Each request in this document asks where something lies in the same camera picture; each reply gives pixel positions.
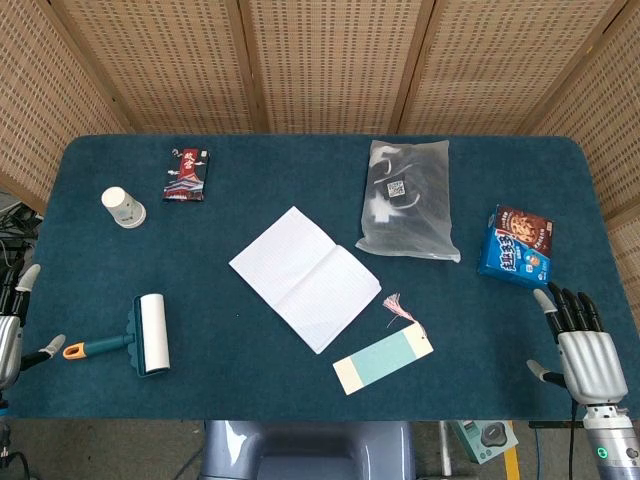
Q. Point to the teal lint roller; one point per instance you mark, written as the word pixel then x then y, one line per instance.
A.
pixel 152 330

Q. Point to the white paper cup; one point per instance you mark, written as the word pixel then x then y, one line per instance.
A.
pixel 122 207

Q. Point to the teal table cover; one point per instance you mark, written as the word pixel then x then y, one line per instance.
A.
pixel 250 390

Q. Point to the white table leg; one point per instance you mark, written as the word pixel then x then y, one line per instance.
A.
pixel 445 450

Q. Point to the clear bag with black item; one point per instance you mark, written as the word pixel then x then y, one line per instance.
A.
pixel 405 210

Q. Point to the woven folding screen panel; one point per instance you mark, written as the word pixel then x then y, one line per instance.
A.
pixel 610 125
pixel 335 65
pixel 40 100
pixel 495 65
pixel 170 65

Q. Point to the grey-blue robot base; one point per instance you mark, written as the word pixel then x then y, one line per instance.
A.
pixel 310 450

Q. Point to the open white lined notebook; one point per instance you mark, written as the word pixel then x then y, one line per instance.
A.
pixel 300 275

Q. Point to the red and black packet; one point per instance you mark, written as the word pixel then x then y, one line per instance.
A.
pixel 186 175

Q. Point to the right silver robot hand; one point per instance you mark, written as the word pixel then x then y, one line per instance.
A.
pixel 590 360

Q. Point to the blue cookie box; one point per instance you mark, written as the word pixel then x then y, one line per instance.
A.
pixel 515 250

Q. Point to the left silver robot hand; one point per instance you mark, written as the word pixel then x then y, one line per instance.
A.
pixel 9 345

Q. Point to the teal and cream tasselled bookmark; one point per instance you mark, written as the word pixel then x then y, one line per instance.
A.
pixel 380 362

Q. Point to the pale teal device box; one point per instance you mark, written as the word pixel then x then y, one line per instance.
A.
pixel 487 440

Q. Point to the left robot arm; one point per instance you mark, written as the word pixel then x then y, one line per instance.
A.
pixel 4 430

